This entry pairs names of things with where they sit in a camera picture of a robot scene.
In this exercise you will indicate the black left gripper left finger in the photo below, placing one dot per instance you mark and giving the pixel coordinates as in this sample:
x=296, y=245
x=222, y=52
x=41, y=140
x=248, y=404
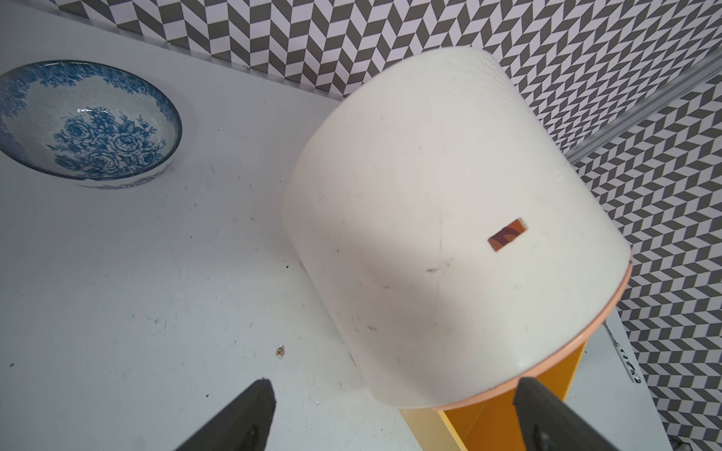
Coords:
x=244, y=424

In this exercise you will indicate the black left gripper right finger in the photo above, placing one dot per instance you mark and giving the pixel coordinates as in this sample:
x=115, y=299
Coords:
x=548, y=424

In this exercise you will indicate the yellow drawer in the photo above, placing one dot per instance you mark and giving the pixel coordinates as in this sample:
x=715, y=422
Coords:
x=488, y=425

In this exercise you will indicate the white drawer cabinet shell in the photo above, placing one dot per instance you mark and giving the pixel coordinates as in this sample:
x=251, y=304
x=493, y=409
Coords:
x=453, y=244

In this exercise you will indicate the steel spoon on table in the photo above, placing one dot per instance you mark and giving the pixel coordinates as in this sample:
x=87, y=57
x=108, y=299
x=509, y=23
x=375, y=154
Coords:
x=627, y=363

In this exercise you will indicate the blue floral ceramic bowl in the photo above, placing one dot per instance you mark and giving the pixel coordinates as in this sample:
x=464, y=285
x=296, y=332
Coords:
x=93, y=124

